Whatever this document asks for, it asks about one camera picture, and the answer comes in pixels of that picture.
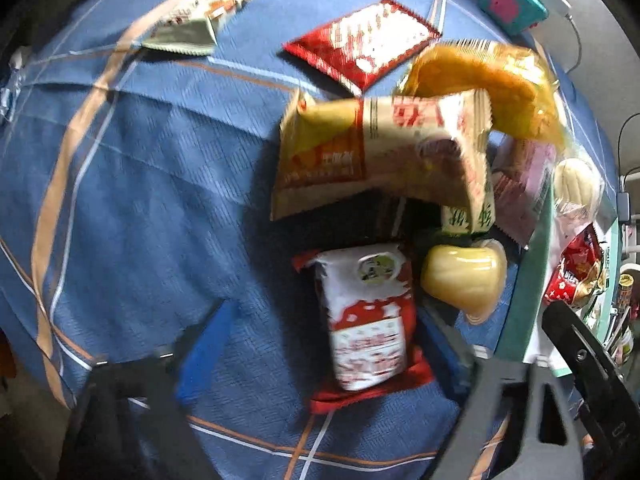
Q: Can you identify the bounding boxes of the small pale green snack packet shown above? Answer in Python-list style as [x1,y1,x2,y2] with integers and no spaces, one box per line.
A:
[440,190,497,233]

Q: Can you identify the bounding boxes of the blue white crumpled bag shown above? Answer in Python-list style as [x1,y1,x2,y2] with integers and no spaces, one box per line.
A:
[0,45,33,126]

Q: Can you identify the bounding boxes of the tan snack packet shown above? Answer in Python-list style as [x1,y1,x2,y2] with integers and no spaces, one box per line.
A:
[270,87,493,221]

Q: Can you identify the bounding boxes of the yellow jelly cup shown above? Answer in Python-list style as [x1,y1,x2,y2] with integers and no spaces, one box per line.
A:
[420,240,508,323]

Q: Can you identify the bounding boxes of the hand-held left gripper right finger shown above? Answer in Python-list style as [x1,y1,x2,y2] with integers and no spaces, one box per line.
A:
[419,309,585,480]

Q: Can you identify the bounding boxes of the white metal rack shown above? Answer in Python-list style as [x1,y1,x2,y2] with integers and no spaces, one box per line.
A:
[620,172,640,263]

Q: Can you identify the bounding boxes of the red and white snack packet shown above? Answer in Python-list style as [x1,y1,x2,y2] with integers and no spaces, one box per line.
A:
[292,242,436,415]

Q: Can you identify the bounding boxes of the black cable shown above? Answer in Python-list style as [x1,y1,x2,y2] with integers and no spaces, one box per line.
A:
[616,112,640,181]

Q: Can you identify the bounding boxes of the yellow capped bottle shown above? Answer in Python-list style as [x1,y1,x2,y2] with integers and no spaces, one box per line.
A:
[617,272,638,321]

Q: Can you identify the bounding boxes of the red honeycomb snack packet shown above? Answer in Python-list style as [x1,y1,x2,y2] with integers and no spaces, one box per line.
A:
[542,225,603,311]

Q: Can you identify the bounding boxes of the pink snack packet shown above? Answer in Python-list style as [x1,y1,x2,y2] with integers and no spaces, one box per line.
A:
[492,137,558,246]

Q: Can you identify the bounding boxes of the small teal box pink figure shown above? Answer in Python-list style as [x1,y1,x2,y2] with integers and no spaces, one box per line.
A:
[477,0,548,36]

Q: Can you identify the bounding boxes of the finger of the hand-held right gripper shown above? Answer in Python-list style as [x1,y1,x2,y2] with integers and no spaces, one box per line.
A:
[542,302,640,461]

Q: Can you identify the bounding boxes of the orange clear cake packet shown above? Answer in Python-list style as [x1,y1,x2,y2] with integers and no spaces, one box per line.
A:
[395,40,568,148]

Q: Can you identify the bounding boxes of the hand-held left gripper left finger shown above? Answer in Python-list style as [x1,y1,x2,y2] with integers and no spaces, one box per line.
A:
[60,300,237,480]

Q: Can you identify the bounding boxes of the red patterned snack packet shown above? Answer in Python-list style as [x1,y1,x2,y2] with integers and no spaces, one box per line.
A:
[282,0,443,97]

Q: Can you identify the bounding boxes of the teal cardboard box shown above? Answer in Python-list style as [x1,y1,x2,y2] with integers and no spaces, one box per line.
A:
[492,170,626,378]

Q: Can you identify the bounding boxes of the clear bun packet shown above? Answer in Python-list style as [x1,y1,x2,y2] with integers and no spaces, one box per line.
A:
[550,157,606,231]

